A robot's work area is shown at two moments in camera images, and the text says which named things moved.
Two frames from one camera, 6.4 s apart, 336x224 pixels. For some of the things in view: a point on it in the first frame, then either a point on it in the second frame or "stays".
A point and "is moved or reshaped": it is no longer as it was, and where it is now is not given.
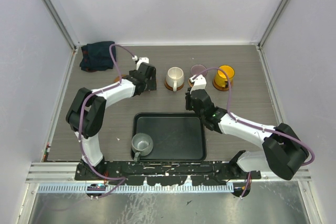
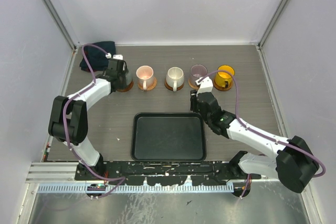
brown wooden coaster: [171, 88] stays
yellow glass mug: [220, 77] stays
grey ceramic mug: [142, 145] is moved or reshaped
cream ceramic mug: [175, 77] stays
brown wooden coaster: [220, 87] stays
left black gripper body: [150, 84] → [122, 77]
